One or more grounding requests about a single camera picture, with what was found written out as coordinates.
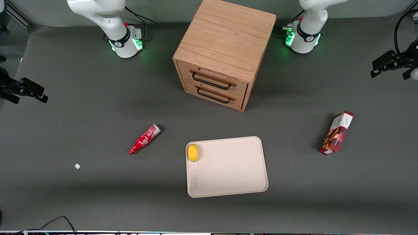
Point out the yellow lemon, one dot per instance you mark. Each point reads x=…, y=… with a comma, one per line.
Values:
x=193, y=152

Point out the aluminium frame rail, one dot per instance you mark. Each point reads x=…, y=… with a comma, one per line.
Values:
x=19, y=14

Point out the red soda bottle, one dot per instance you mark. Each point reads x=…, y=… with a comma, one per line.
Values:
x=143, y=139

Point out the red cookie box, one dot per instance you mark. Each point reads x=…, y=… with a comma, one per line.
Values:
x=336, y=133

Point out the wooden drawer front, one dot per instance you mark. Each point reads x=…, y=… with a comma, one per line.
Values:
x=240, y=87
x=191, y=88

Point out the wooden drawer cabinet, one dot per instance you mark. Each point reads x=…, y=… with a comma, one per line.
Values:
x=225, y=36

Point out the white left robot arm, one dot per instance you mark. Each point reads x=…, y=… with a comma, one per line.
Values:
x=310, y=19

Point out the beige plastic tray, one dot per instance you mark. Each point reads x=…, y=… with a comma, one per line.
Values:
x=228, y=169

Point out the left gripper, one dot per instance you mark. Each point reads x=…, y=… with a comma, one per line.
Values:
x=403, y=60

